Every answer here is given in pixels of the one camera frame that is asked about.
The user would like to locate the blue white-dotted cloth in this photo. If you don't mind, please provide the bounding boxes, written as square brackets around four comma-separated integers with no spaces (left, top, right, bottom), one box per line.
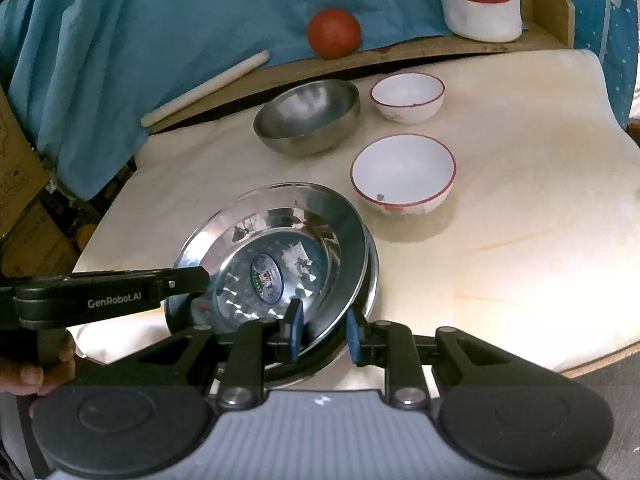
[520,0,640,131]

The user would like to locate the red ball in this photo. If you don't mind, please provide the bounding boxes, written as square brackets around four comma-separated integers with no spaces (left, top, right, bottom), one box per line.
[307,8,362,59]

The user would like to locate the stainless steel bowl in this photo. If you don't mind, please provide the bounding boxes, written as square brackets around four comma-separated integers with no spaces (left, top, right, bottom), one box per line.
[253,79,361,157]

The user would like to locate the white stick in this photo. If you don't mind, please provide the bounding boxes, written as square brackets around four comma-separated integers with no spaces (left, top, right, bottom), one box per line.
[140,50,271,127]

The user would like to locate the white pouch with red trim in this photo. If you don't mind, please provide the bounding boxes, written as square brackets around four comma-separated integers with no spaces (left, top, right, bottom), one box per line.
[432,0,523,42]

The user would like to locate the plain steel plate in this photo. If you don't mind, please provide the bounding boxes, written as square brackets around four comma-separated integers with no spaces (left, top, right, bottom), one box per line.
[164,220,382,377]

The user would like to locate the small white red-rimmed bowl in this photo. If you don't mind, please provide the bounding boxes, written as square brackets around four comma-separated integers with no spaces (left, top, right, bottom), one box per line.
[370,73,446,126]

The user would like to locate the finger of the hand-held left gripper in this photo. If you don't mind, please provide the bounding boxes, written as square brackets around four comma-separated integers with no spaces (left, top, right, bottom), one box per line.
[15,266,211,329]

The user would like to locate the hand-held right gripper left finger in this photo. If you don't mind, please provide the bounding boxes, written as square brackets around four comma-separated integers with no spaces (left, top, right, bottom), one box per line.
[75,299,305,409]

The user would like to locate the large white red-rimmed bowl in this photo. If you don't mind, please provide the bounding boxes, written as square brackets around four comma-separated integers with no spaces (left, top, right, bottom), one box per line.
[350,135,457,216]

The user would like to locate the cardboard box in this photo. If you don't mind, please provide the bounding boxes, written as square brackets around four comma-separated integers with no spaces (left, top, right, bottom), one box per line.
[0,85,83,277]

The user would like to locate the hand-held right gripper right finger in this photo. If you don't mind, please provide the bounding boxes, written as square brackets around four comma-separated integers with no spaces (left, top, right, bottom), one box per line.
[346,309,566,409]

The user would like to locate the steel plate with round sticker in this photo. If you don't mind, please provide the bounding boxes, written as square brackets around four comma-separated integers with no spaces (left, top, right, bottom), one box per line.
[177,184,369,357]

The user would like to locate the wooden board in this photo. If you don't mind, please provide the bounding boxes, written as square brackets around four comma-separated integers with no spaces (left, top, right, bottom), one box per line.
[150,0,576,134]

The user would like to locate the person's left hand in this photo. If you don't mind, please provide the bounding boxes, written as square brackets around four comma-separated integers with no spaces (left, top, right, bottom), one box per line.
[0,332,77,418]

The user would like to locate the light blue cloth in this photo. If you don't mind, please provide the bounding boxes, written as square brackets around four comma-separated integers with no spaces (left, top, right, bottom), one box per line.
[0,0,456,202]

